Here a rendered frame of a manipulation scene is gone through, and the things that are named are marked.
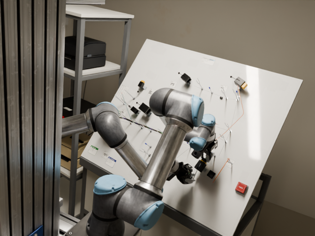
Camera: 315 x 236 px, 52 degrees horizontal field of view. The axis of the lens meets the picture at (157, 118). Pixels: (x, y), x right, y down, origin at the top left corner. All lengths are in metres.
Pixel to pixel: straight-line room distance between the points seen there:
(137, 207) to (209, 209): 0.85
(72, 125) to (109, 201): 0.49
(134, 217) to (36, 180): 0.35
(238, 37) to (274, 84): 1.45
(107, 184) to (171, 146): 0.27
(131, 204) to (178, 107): 0.39
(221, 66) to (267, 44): 1.28
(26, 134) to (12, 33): 0.28
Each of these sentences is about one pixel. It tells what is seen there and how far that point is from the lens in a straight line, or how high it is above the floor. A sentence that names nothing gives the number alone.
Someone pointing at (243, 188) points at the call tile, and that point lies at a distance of 1.89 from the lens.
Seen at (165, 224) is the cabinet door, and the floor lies 0.70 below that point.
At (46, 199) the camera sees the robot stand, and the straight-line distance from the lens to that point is 1.17.
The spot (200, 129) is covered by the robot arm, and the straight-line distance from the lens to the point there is 1.63.
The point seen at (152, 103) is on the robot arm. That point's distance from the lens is 1.29.
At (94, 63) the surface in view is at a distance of 2.38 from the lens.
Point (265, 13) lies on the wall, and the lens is 3.43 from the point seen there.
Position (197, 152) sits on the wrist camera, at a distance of 1.78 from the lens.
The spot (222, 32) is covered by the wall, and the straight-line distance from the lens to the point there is 3.51.
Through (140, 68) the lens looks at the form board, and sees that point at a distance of 2.44.
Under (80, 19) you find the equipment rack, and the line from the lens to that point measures 2.12.
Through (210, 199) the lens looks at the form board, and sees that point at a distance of 1.94.
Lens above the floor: 2.08
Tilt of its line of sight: 22 degrees down
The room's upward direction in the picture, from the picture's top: 9 degrees clockwise
